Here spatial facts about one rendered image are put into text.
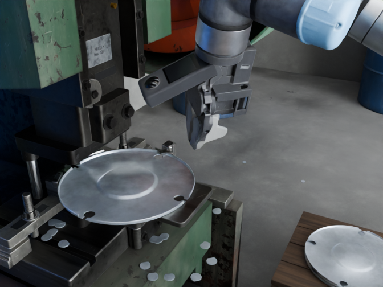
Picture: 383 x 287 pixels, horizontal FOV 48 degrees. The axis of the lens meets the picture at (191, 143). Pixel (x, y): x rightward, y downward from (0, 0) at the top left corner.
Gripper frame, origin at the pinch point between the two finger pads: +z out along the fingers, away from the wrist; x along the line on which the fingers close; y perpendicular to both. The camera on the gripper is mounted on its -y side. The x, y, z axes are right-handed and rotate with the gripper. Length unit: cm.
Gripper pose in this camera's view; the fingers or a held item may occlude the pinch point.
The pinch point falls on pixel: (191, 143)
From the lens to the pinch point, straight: 74.6
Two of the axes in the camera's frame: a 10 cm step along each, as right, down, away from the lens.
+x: -3.2, -7.0, 6.4
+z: -1.1, 7.0, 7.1
